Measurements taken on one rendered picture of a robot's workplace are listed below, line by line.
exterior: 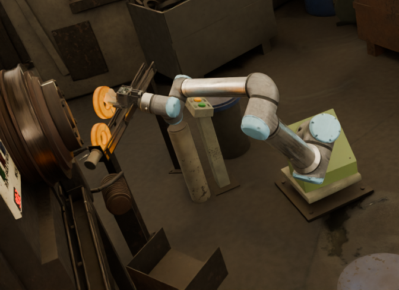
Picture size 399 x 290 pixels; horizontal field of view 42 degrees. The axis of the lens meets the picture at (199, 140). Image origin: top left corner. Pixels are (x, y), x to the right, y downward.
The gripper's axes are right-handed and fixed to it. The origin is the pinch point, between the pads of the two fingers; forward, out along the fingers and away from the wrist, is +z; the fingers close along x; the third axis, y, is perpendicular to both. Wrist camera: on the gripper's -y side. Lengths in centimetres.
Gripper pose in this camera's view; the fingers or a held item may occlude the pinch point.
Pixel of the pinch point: (103, 98)
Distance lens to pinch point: 250.3
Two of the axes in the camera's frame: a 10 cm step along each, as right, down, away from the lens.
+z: -9.6, -1.8, 2.1
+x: -2.8, 5.8, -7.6
